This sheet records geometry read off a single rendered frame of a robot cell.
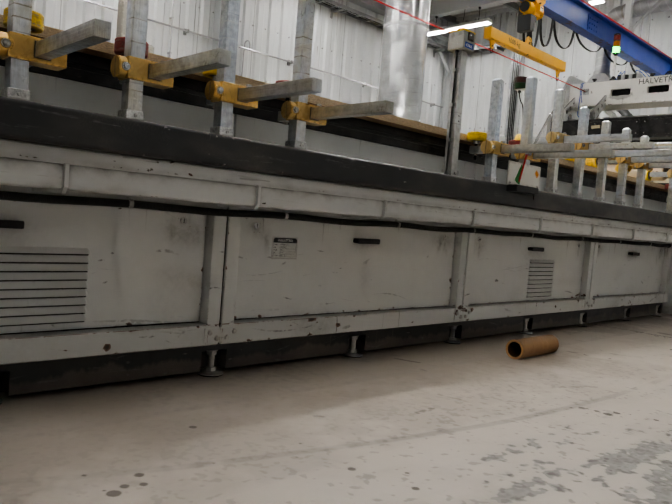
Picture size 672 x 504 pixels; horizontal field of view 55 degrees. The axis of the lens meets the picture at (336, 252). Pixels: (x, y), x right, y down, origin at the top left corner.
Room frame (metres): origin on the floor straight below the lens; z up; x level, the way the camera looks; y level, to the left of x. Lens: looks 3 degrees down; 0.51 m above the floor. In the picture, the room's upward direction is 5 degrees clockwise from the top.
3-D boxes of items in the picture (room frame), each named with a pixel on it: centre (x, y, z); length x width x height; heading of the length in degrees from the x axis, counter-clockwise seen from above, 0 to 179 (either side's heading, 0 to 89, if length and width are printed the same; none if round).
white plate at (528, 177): (2.67, -0.75, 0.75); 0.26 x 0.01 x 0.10; 134
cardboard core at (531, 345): (2.68, -0.86, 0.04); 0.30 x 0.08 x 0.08; 134
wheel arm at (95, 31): (1.28, 0.58, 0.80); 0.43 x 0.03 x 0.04; 44
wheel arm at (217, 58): (1.45, 0.40, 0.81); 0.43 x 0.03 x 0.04; 44
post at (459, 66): (2.35, -0.39, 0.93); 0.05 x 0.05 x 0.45; 44
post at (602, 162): (3.23, -1.30, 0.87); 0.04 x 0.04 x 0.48; 44
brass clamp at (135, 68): (1.51, 0.48, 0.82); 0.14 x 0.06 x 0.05; 134
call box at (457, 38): (2.35, -0.39, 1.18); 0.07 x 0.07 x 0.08; 44
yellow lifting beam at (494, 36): (7.61, -2.06, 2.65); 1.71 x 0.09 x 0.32; 134
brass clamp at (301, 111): (1.85, 0.12, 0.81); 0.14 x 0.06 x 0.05; 134
